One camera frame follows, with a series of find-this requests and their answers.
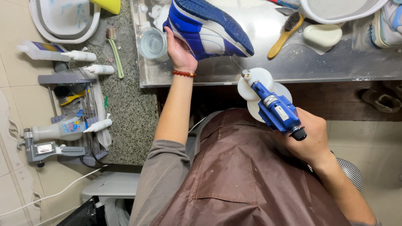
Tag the person's right hand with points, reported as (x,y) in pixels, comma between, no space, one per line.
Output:
(309,138)

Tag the person's left hand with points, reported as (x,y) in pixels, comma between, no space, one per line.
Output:
(179,51)

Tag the blue and white sneaker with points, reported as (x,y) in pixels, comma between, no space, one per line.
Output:
(209,28)

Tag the blue handheld spray gun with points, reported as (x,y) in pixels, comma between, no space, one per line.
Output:
(273,105)

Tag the clear plastic cup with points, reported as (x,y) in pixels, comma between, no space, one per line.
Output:
(151,44)

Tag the white foam scraps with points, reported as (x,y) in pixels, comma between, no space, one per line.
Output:
(160,14)

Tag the checkered chair seat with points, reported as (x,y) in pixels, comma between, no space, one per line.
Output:
(351,172)

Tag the brown apron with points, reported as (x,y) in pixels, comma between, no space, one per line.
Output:
(245,175)

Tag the metal tray table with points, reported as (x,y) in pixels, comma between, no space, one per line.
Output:
(282,62)

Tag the brown shoe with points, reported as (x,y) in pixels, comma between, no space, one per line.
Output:
(381,101)

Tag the white squeeze bottle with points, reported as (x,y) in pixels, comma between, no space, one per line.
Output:
(100,69)
(80,56)
(99,125)

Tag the yellow sponge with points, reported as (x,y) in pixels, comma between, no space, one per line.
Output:
(106,4)

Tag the white soap bar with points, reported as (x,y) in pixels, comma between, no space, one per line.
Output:
(322,35)

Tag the wooden shoe brush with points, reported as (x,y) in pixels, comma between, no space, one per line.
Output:
(286,33)

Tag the blue red tube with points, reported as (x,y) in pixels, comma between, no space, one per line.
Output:
(287,3)

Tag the white grey basin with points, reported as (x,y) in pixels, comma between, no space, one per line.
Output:
(64,18)

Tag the white plastic basin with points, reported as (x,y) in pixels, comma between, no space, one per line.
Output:
(339,11)

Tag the clear bottle blue label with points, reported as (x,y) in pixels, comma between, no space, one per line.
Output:
(42,51)

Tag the light blue white sneaker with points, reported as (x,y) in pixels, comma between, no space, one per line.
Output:
(388,25)

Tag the clear bottle colourful label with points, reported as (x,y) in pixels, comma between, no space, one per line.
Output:
(59,129)

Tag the grey clamp tool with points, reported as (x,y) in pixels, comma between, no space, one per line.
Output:
(44,149)

